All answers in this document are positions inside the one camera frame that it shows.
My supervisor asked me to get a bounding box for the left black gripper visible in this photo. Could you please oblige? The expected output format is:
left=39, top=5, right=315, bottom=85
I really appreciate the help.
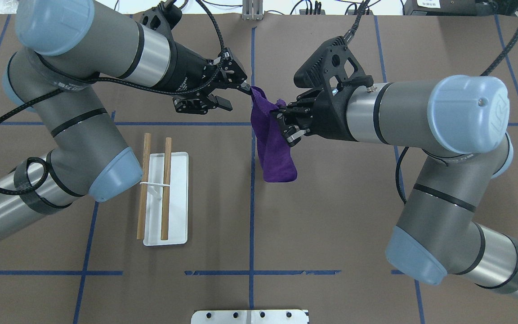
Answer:
left=162, top=40, right=252, bottom=113

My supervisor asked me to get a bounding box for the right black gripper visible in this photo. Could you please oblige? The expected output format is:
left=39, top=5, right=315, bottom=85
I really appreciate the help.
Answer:
left=276, top=86, right=354, bottom=147

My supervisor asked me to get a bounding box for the purple microfibre towel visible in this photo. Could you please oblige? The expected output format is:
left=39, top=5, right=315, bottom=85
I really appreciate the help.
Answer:
left=250, top=86, right=298, bottom=183

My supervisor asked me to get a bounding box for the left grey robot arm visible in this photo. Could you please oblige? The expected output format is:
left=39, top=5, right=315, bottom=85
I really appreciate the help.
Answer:
left=0, top=0, right=251, bottom=241

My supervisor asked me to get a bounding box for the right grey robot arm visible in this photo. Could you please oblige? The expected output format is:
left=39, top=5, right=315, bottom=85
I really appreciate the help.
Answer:
left=271, top=75, right=518, bottom=298

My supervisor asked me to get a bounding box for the inner wooden rack rod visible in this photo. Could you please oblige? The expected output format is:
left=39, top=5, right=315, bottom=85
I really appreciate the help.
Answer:
left=160, top=137, right=172, bottom=240

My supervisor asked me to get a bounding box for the wooden rack rod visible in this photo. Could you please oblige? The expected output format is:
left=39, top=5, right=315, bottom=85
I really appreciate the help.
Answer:
left=160, top=137, right=172, bottom=240
left=136, top=133, right=152, bottom=240

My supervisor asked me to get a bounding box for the outer wooden rack rod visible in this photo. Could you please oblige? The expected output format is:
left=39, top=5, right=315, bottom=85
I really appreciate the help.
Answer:
left=136, top=133, right=152, bottom=240

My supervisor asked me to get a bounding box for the white towel rack tray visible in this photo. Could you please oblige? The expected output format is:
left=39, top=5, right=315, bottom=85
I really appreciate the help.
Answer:
left=141, top=152, right=189, bottom=246

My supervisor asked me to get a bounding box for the black device with label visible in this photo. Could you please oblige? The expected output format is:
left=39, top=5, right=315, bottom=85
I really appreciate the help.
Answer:
left=403, top=0, right=518, bottom=18

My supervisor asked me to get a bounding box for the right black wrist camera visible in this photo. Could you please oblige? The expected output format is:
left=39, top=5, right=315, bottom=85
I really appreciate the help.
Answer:
left=293, top=36, right=374, bottom=92

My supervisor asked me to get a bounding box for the grey aluminium post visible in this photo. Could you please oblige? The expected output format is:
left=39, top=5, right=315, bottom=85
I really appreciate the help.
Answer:
left=242, top=0, right=264, bottom=21

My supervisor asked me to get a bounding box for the black cable hub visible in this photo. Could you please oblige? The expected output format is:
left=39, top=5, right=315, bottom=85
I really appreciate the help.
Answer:
left=344, top=1, right=376, bottom=16
left=295, top=0, right=326, bottom=16

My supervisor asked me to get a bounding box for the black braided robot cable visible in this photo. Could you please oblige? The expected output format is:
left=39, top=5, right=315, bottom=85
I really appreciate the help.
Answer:
left=342, top=0, right=518, bottom=205

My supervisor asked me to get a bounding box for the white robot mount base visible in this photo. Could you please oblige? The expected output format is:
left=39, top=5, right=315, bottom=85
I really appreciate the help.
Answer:
left=191, top=309, right=310, bottom=324

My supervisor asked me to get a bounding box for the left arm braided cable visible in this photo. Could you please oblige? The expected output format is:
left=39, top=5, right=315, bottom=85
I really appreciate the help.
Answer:
left=0, top=0, right=226, bottom=196

